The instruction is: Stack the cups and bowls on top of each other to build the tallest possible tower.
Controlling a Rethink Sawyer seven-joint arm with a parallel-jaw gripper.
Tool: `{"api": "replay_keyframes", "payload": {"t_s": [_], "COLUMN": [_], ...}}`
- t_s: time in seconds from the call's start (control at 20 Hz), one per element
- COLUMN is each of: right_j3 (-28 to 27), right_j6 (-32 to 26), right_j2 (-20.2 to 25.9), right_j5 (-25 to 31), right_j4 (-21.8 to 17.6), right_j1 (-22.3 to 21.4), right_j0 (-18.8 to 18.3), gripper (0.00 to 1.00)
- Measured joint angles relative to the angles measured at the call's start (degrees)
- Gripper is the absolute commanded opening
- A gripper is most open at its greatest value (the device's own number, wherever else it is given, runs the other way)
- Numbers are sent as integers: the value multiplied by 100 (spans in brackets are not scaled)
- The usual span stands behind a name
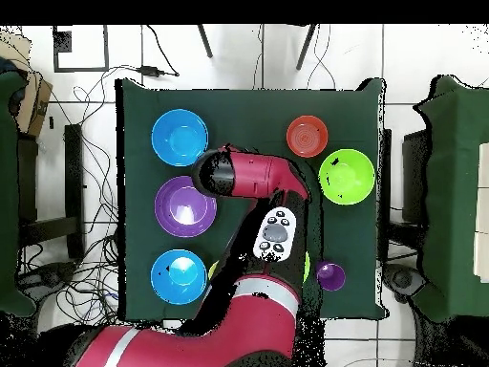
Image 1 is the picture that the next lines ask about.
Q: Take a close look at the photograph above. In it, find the grey base with black knob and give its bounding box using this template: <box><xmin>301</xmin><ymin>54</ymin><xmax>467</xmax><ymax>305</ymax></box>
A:
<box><xmin>16</xmin><ymin>261</ymin><xmax>79</xmax><ymax>303</ymax></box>

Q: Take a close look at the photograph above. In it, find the black cable bundle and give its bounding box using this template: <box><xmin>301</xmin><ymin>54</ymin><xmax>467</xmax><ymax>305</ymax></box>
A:
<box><xmin>16</xmin><ymin>85</ymin><xmax>120</xmax><ymax>330</ymax></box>

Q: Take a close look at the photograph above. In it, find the small orange plastic bowl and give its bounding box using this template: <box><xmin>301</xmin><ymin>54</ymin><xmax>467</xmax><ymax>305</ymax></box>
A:
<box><xmin>286</xmin><ymin>115</ymin><xmax>330</xmax><ymax>159</ymax></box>

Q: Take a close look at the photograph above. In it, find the blue plastic bowl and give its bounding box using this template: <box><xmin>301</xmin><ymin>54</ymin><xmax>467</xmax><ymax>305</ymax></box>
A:
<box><xmin>150</xmin><ymin>248</ymin><xmax>208</xmax><ymax>306</ymax></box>
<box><xmin>151</xmin><ymin>108</ymin><xmax>210</xmax><ymax>168</ymax></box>

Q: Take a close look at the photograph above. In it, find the purple plastic bowl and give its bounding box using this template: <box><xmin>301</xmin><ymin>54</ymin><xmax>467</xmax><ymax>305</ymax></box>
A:
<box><xmin>154</xmin><ymin>175</ymin><xmax>218</xmax><ymax>239</ymax></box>

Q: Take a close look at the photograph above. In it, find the grey wheeled base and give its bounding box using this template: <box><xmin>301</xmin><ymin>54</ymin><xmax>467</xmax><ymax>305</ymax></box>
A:
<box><xmin>382</xmin><ymin>262</ymin><xmax>426</xmax><ymax>304</ymax></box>

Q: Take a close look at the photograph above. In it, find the black power adapter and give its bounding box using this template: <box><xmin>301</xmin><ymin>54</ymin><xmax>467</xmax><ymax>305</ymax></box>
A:
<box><xmin>136</xmin><ymin>65</ymin><xmax>181</xmax><ymax>77</ymax></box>

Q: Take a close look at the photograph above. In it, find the black metal frame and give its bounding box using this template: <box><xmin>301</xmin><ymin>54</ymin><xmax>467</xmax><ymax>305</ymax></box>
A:
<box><xmin>401</xmin><ymin>129</ymin><xmax>431</xmax><ymax>227</ymax></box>
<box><xmin>16</xmin><ymin>123</ymin><xmax>86</xmax><ymax>261</ymax></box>

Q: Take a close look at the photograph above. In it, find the black stand leg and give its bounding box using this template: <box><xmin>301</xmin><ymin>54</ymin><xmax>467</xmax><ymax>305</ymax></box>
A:
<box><xmin>295</xmin><ymin>24</ymin><xmax>319</xmax><ymax>72</ymax></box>
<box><xmin>197</xmin><ymin>24</ymin><xmax>214</xmax><ymax>59</ymax></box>

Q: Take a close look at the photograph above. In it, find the cardboard box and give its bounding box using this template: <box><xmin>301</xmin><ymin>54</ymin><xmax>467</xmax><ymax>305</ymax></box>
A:
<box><xmin>0</xmin><ymin>30</ymin><xmax>53</xmax><ymax>138</ymax></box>

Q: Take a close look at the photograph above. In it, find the dark green tablecloth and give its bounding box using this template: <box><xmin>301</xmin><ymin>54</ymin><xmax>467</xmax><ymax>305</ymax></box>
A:
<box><xmin>414</xmin><ymin>75</ymin><xmax>489</xmax><ymax>322</ymax></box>
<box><xmin>0</xmin><ymin>70</ymin><xmax>37</xmax><ymax>318</ymax></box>
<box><xmin>115</xmin><ymin>77</ymin><xmax>387</xmax><ymax>320</ymax></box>

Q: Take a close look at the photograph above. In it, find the purple plastic cup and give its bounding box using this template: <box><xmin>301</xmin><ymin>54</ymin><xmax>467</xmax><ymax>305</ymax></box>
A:
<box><xmin>315</xmin><ymin>260</ymin><xmax>347</xmax><ymax>292</ymax></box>

